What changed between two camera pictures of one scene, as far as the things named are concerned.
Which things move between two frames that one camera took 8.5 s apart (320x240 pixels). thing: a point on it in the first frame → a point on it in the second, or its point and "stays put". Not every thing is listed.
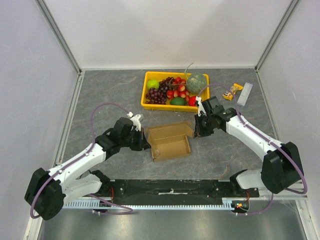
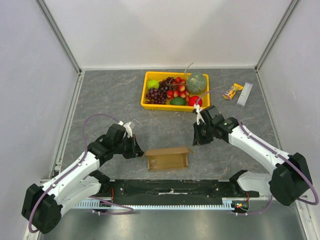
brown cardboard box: [170, 140] → [168, 159]
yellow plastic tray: [157, 76] stays put
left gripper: [143, 143] → [135, 150]
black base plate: [170, 192] stays put
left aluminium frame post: [58, 34] stays put
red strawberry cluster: [179, 92] stays put
